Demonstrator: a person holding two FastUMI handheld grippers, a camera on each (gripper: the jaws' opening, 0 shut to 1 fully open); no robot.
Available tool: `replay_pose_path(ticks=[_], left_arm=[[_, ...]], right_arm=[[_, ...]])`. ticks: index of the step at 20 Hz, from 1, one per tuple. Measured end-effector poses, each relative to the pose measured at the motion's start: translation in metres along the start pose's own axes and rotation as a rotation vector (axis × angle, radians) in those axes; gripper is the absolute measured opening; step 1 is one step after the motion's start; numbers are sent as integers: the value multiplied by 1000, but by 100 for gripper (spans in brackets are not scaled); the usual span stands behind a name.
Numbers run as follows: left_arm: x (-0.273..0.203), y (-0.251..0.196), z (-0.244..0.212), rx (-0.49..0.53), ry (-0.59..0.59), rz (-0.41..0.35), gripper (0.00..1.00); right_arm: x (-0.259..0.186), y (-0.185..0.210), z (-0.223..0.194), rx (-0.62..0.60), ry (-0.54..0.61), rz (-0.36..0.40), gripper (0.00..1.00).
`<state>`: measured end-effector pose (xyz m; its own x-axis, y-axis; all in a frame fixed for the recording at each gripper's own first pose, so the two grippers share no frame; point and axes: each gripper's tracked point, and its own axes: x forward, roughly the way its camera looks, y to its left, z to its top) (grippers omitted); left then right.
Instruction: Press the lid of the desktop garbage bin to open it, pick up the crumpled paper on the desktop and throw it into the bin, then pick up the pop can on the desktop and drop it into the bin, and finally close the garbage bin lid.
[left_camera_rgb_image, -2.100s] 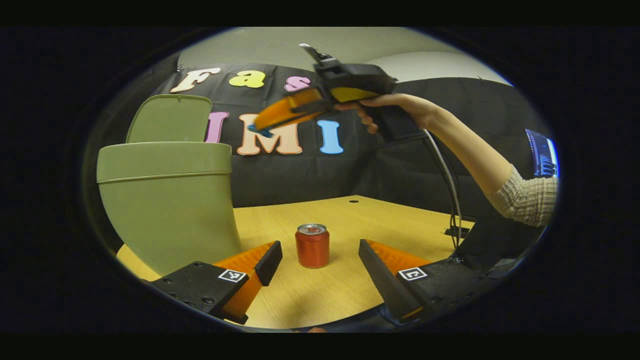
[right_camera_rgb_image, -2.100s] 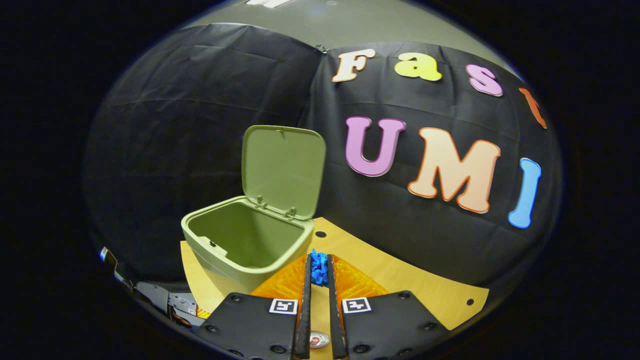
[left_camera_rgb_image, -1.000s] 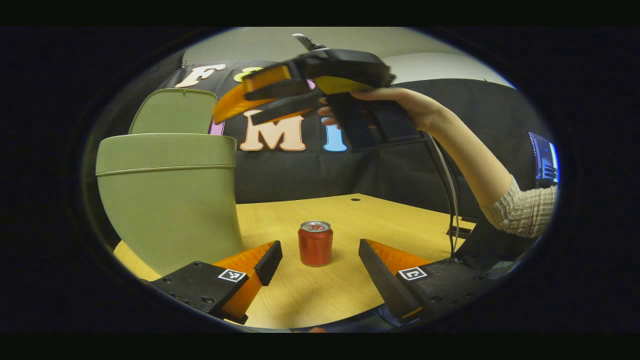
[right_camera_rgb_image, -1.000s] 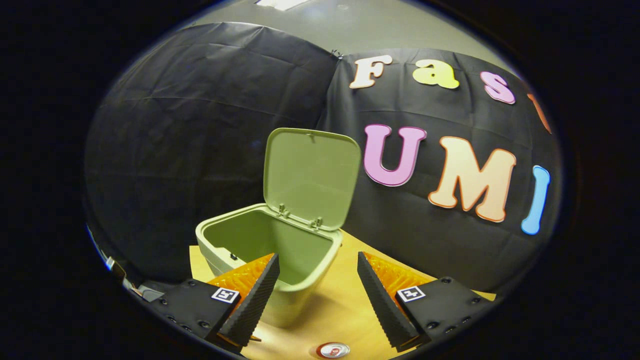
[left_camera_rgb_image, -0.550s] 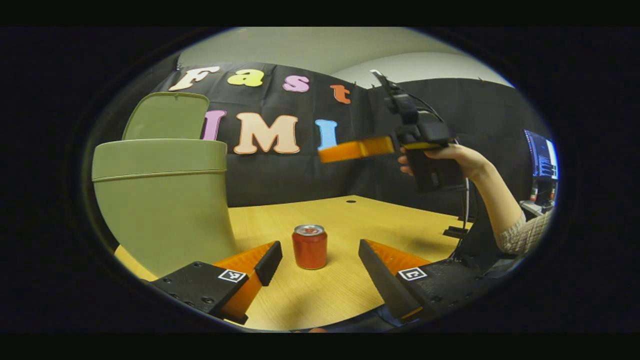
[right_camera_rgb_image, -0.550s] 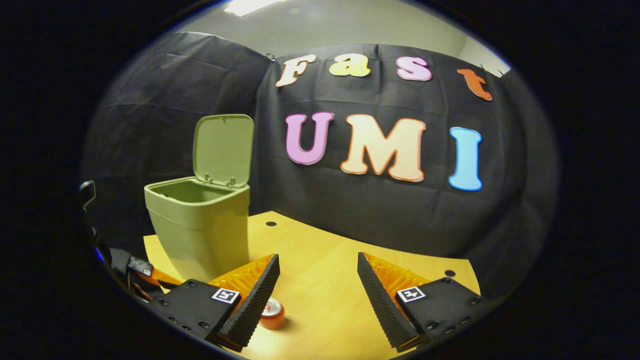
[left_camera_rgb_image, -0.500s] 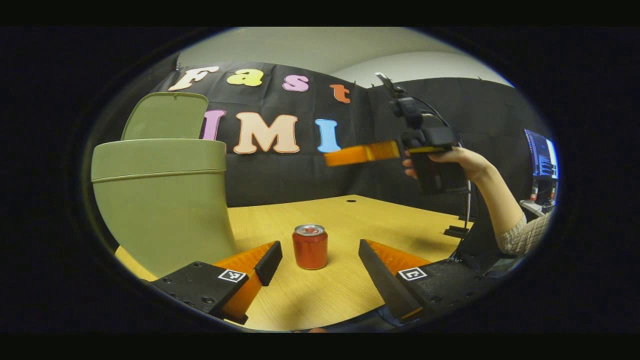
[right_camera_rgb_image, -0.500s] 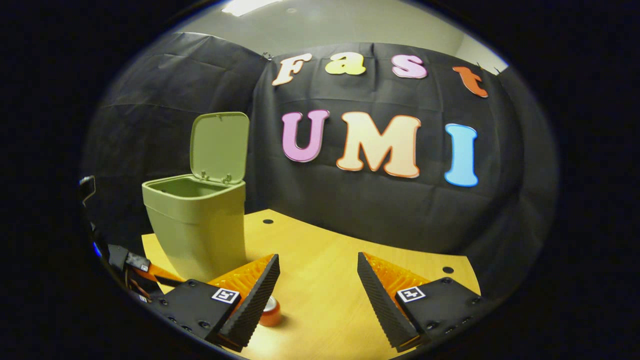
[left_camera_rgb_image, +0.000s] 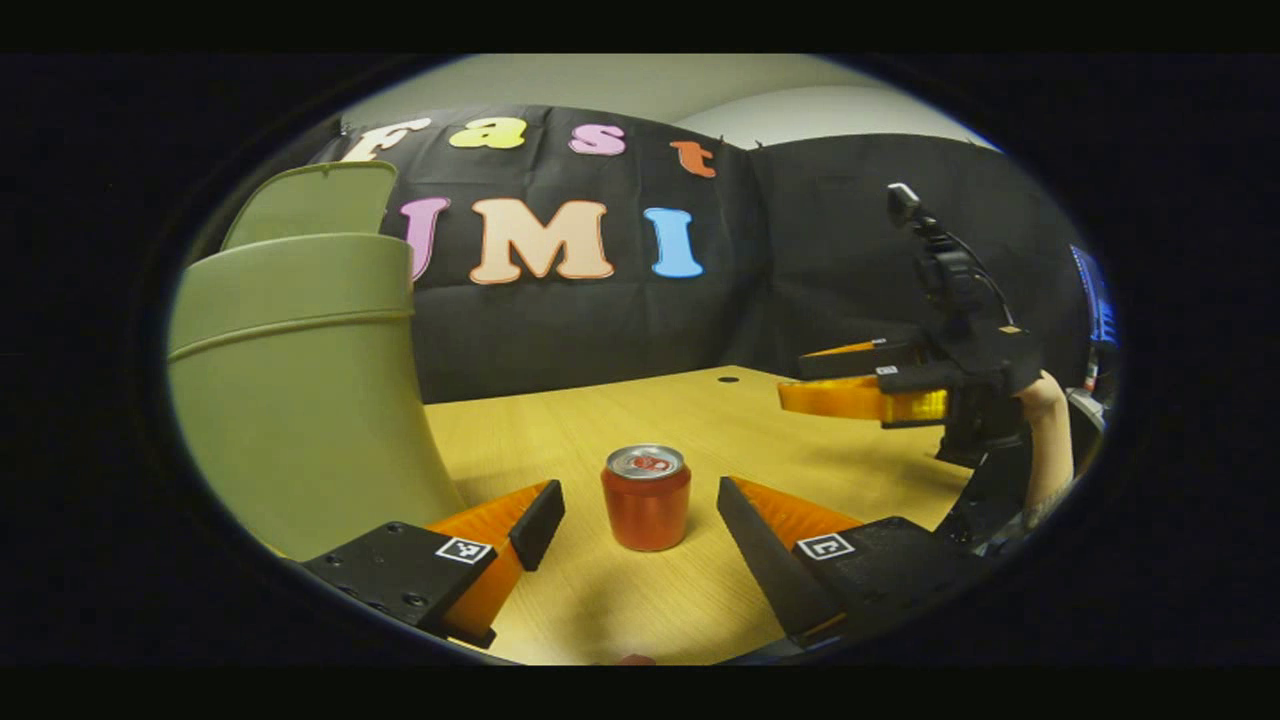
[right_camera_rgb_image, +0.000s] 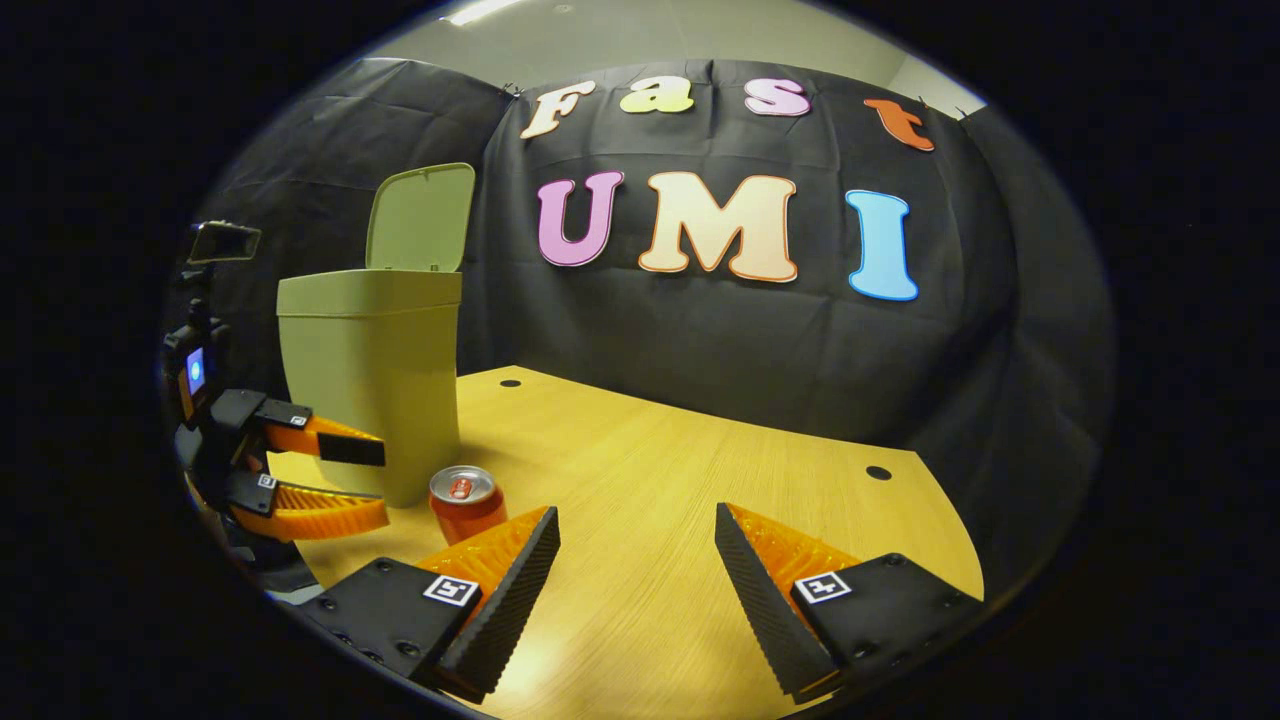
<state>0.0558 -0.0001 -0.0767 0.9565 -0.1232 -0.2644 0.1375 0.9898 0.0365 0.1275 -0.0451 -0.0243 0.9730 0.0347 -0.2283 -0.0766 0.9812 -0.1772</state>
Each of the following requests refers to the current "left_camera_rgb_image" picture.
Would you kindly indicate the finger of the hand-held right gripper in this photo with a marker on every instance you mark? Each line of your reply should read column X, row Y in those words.
column 860, row 362
column 850, row 398

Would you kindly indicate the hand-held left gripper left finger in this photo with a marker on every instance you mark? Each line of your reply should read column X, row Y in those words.
column 537, row 525

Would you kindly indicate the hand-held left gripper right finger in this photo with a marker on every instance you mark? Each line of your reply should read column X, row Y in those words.
column 765, row 560

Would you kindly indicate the red pop can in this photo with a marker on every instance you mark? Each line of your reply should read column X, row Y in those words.
column 646, row 505

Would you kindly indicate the green desktop garbage bin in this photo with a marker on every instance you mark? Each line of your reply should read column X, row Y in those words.
column 300, row 420

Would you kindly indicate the wooden desktop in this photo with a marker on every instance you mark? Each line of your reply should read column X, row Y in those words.
column 600, row 420

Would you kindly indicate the black backdrop cloth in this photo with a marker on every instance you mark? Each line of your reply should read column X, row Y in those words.
column 830, row 270

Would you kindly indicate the computer monitor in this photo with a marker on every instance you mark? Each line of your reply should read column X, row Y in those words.
column 1098, row 295

